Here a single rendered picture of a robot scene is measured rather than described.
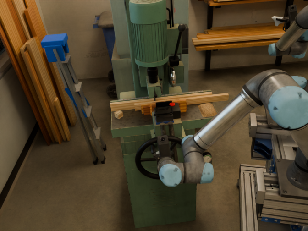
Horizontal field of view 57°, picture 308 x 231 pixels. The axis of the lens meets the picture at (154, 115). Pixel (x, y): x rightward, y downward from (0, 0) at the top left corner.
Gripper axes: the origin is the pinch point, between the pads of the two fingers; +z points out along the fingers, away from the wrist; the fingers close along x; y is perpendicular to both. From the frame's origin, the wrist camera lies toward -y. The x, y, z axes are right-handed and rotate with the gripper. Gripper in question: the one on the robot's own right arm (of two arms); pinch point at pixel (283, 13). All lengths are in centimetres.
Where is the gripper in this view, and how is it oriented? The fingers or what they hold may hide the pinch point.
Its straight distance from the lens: 217.8
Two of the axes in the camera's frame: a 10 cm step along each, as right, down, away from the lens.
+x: 9.8, -1.9, -0.8
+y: 2.0, 8.0, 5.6
